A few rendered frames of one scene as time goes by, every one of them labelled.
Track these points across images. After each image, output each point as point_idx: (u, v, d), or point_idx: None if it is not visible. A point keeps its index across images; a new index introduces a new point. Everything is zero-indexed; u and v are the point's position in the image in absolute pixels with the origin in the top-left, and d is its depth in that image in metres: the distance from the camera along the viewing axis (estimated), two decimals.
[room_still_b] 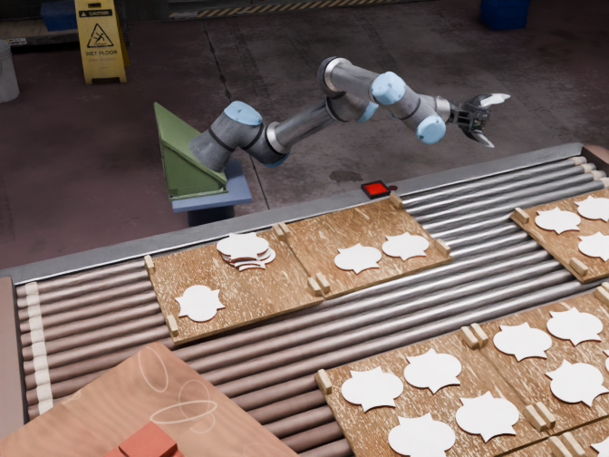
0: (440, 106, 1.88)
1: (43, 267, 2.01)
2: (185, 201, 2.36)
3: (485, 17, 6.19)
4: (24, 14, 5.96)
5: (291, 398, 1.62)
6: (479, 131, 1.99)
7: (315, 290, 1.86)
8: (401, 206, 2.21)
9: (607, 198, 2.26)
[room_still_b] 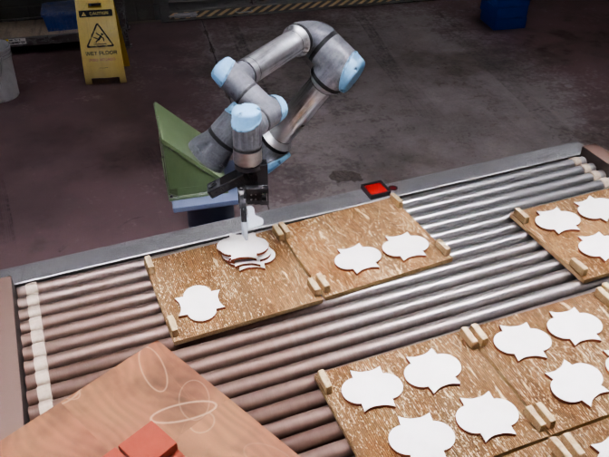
0: None
1: (43, 267, 2.01)
2: (185, 201, 2.36)
3: (485, 17, 6.19)
4: (24, 14, 5.96)
5: (291, 398, 1.62)
6: None
7: (315, 290, 1.86)
8: (401, 206, 2.21)
9: (607, 198, 2.26)
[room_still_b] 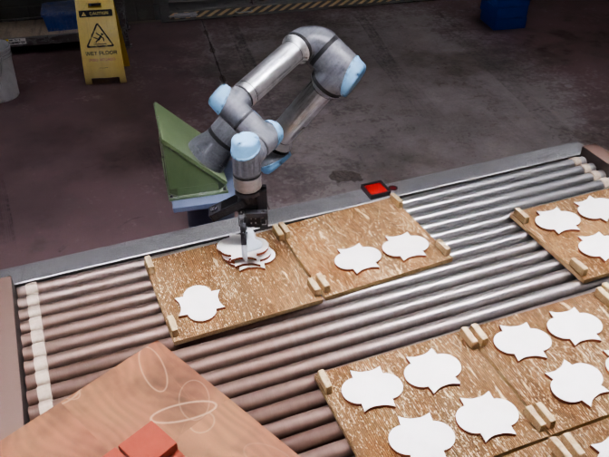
0: None
1: (43, 267, 2.01)
2: (185, 201, 2.36)
3: (485, 17, 6.19)
4: (24, 14, 5.96)
5: (291, 398, 1.62)
6: (246, 236, 1.93)
7: (315, 290, 1.86)
8: (401, 206, 2.21)
9: (607, 198, 2.26)
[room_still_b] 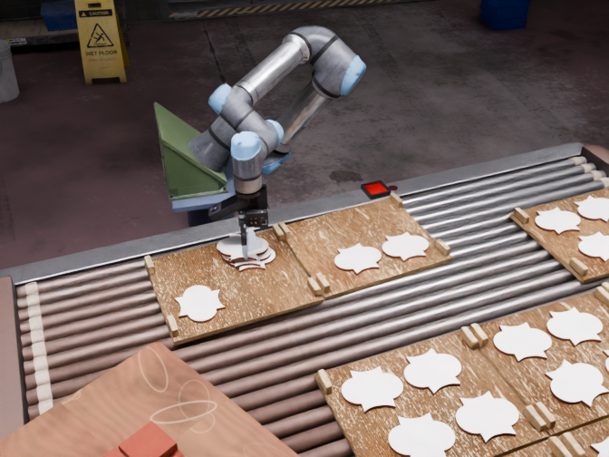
0: None
1: (43, 267, 2.01)
2: (185, 201, 2.36)
3: (485, 17, 6.19)
4: (24, 14, 5.96)
5: (291, 398, 1.62)
6: (246, 235, 1.93)
7: (315, 290, 1.86)
8: (401, 206, 2.21)
9: (607, 198, 2.26)
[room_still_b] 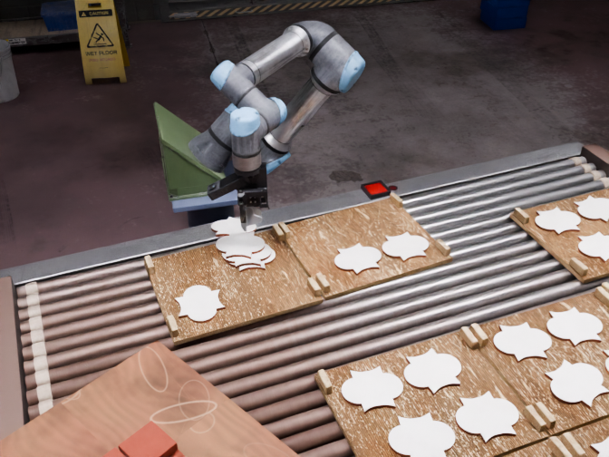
0: None
1: (43, 267, 2.01)
2: (185, 201, 2.36)
3: (485, 17, 6.19)
4: (24, 14, 5.96)
5: (291, 398, 1.62)
6: (246, 210, 1.91)
7: (315, 290, 1.86)
8: (401, 206, 2.21)
9: (607, 198, 2.26)
